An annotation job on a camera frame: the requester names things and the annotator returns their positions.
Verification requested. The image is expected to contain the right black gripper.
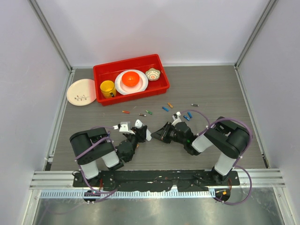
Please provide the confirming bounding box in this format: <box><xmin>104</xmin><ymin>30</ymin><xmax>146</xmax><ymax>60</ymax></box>
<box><xmin>150</xmin><ymin>121</ymin><xmax>186</xmax><ymax>145</ymax></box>

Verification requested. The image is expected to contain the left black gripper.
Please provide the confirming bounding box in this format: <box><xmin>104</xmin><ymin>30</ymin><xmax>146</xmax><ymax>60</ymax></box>
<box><xmin>126</xmin><ymin>126</ymin><xmax>147</xmax><ymax>151</ymax></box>

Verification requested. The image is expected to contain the white remote control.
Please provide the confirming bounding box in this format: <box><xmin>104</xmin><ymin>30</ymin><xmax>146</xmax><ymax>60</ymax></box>
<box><xmin>135</xmin><ymin>119</ymin><xmax>152</xmax><ymax>142</ymax></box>

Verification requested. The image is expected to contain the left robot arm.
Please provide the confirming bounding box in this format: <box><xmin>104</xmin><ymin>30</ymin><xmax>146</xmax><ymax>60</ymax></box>
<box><xmin>69</xmin><ymin>122</ymin><xmax>152</xmax><ymax>187</ymax></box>

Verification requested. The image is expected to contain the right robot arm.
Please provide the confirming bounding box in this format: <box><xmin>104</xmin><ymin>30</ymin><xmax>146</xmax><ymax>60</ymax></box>
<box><xmin>151</xmin><ymin>117</ymin><xmax>253</xmax><ymax>185</ymax></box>

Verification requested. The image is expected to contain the white plate in bin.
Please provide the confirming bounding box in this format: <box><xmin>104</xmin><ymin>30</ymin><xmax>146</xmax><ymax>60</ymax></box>
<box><xmin>114</xmin><ymin>69</ymin><xmax>148</xmax><ymax>95</ymax></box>

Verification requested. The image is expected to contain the yellow mug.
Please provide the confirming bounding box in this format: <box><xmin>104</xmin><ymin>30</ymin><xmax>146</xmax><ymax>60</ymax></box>
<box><xmin>100</xmin><ymin>80</ymin><xmax>117</xmax><ymax>98</ymax></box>

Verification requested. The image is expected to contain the orange bowl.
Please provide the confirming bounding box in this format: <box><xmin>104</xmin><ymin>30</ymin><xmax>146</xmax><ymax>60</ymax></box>
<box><xmin>121</xmin><ymin>71</ymin><xmax>140</xmax><ymax>87</ymax></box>

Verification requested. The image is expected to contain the small patterned dish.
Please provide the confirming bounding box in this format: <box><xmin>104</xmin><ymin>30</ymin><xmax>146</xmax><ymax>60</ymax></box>
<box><xmin>145</xmin><ymin>68</ymin><xmax>161</xmax><ymax>81</ymax></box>

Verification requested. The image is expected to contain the red plastic bin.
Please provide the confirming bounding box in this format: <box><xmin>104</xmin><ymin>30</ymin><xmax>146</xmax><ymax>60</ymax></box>
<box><xmin>93</xmin><ymin>54</ymin><xmax>170</xmax><ymax>106</ymax></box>

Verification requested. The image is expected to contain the pink floral plate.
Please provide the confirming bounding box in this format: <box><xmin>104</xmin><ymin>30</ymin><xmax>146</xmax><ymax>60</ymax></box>
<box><xmin>67</xmin><ymin>79</ymin><xmax>96</xmax><ymax>106</ymax></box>

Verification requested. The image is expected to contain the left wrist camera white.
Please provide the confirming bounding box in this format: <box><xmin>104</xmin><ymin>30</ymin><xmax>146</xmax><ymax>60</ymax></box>
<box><xmin>113</xmin><ymin>121</ymin><xmax>135</xmax><ymax>135</ymax></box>

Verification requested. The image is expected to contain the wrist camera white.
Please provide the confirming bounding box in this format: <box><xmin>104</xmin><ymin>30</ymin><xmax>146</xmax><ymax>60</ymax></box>
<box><xmin>113</xmin><ymin>121</ymin><xmax>135</xmax><ymax>135</ymax></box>
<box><xmin>172</xmin><ymin>112</ymin><xmax>182</xmax><ymax>126</ymax></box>

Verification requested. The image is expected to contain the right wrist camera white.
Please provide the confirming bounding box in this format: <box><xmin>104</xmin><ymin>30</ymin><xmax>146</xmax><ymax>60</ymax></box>
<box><xmin>172</xmin><ymin>112</ymin><xmax>182</xmax><ymax>126</ymax></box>

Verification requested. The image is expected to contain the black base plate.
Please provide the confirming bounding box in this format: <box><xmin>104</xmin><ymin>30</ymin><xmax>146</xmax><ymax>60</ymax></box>
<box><xmin>88</xmin><ymin>170</ymin><xmax>240</xmax><ymax>192</ymax></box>

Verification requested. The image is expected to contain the slotted cable duct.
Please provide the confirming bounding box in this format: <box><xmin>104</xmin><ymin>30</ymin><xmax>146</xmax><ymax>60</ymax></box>
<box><xmin>40</xmin><ymin>189</ymin><xmax>215</xmax><ymax>199</ymax></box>

